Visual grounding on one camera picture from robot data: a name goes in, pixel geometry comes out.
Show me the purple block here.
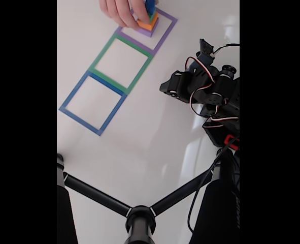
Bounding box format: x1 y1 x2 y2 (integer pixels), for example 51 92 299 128
130 7 159 38

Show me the orange block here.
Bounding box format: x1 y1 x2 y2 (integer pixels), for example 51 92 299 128
137 14 159 30

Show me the small blue cube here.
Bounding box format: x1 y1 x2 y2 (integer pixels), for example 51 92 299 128
144 0 157 14

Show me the person's hand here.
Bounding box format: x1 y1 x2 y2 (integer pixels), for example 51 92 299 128
98 0 158 30

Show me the purple tape square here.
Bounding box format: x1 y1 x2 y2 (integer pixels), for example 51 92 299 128
116 6 178 56

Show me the red clamp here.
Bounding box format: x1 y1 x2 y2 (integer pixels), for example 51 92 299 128
224 134 240 151

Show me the green tape square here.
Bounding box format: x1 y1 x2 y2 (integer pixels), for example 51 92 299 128
88 32 154 95

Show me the blue tape square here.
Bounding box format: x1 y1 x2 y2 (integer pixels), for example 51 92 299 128
58 70 127 137

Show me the red white servo wire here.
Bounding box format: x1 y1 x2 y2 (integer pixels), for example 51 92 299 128
185 56 220 117
202 115 240 129

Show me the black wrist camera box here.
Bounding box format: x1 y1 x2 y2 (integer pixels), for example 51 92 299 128
189 38 215 73

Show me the black camera tripod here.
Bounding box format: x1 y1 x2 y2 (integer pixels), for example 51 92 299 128
57 148 240 244

